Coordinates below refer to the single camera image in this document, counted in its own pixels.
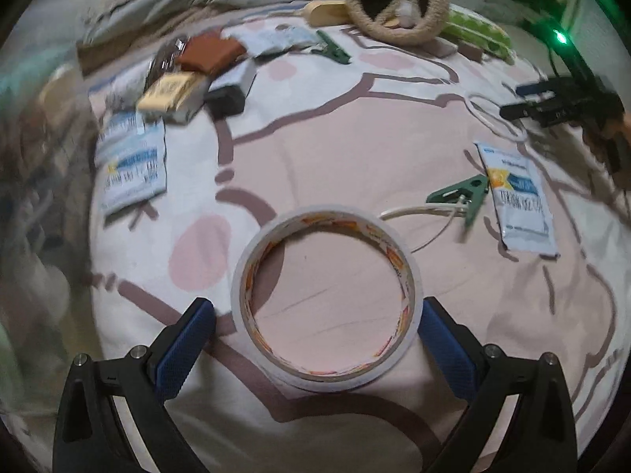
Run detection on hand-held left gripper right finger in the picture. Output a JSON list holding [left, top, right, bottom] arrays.
[[416, 297, 577, 473]]

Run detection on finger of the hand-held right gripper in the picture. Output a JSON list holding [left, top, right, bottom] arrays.
[[515, 80, 569, 100], [499, 100, 560, 125]]

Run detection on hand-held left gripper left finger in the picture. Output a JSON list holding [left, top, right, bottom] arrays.
[[52, 297, 216, 473]]

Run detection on blue and white sachet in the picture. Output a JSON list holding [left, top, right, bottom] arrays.
[[93, 111, 166, 168], [101, 130, 168, 216], [474, 141, 560, 259]]

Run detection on large white tape roll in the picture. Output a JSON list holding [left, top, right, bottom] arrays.
[[231, 205, 424, 393]]

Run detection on person's right hand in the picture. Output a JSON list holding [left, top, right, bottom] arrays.
[[605, 111, 631, 149]]

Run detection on green wet wipes pack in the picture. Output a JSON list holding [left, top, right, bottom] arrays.
[[441, 4, 516, 62]]

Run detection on green plastic clip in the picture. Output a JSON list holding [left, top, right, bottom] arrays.
[[315, 30, 352, 66], [426, 173, 490, 227]]

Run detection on cartoon printed blanket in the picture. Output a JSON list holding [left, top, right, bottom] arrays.
[[79, 5, 617, 473]]

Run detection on beige wooden brush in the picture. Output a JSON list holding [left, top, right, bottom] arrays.
[[302, 0, 352, 26]]

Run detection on white paper packets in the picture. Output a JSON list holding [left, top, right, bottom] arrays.
[[222, 27, 321, 57]]

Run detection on gold box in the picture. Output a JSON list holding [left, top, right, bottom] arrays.
[[135, 71, 210, 124]]

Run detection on black charger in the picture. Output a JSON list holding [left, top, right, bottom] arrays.
[[204, 61, 258, 119]]

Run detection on brown leather wallet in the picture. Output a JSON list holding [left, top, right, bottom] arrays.
[[175, 34, 246, 74]]

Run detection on white cable loop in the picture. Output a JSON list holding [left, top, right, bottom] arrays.
[[466, 93, 528, 141]]

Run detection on dark braided hair tie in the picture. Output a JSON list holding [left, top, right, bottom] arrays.
[[145, 37, 190, 87]]

